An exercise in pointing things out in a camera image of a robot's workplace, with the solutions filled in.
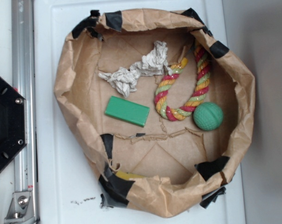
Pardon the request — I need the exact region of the brown paper bag bin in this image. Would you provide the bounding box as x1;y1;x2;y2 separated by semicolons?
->
54;9;255;217

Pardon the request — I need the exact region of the green dimpled rubber ball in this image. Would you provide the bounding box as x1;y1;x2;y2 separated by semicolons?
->
193;102;224;131

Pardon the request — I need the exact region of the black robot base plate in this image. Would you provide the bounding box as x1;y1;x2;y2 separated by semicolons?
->
0;77;27;173

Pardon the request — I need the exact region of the crumpled white paper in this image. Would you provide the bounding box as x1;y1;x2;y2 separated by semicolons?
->
98;41;173;98

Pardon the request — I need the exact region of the metal corner bracket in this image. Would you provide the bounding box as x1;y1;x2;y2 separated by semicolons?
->
4;191;34;224

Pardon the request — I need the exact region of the yellow block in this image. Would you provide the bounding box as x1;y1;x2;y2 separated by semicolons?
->
116;170;144;181

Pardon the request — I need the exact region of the green rectangular block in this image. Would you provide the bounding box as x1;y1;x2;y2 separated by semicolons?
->
105;96;150;127

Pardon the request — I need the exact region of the aluminium extrusion rail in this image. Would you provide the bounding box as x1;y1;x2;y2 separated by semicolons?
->
12;0;40;224

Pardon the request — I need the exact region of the multicoloured twisted rope toy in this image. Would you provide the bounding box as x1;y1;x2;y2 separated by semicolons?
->
154;40;211;121

